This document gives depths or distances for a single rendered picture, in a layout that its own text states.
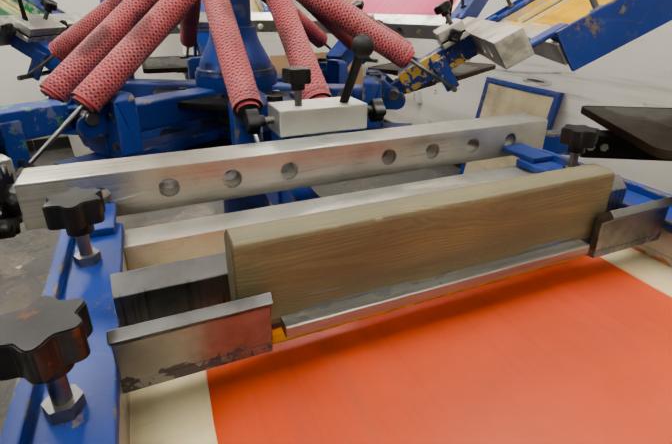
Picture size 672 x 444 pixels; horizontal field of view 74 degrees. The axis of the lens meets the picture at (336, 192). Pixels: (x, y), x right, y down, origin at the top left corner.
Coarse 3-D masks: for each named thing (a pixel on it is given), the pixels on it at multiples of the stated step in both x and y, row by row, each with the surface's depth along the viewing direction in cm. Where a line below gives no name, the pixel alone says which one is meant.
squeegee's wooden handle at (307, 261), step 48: (432, 192) 36; (480, 192) 36; (528, 192) 38; (576, 192) 40; (240, 240) 29; (288, 240) 30; (336, 240) 31; (384, 240) 33; (432, 240) 35; (480, 240) 37; (528, 240) 40; (240, 288) 30; (288, 288) 31; (336, 288) 33; (384, 288) 35
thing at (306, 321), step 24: (576, 240) 42; (480, 264) 38; (504, 264) 38; (528, 264) 39; (408, 288) 35; (432, 288) 35; (456, 288) 36; (312, 312) 32; (336, 312) 32; (360, 312) 33; (288, 336) 31
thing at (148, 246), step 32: (352, 192) 54; (384, 192) 54; (416, 192) 54; (160, 224) 46; (192, 224) 46; (224, 224) 46; (128, 256) 42; (160, 256) 43; (192, 256) 45; (128, 416) 28
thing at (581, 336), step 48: (480, 288) 42; (528, 288) 42; (576, 288) 42; (624, 288) 42; (480, 336) 36; (528, 336) 36; (576, 336) 36; (624, 336) 36; (528, 384) 31; (576, 384) 31; (624, 384) 31; (576, 432) 28; (624, 432) 28
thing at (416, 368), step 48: (336, 336) 36; (384, 336) 36; (432, 336) 36; (240, 384) 31; (288, 384) 31; (336, 384) 31; (384, 384) 31; (432, 384) 31; (480, 384) 31; (240, 432) 28; (288, 432) 28; (336, 432) 28; (384, 432) 28; (432, 432) 28; (480, 432) 28; (528, 432) 28
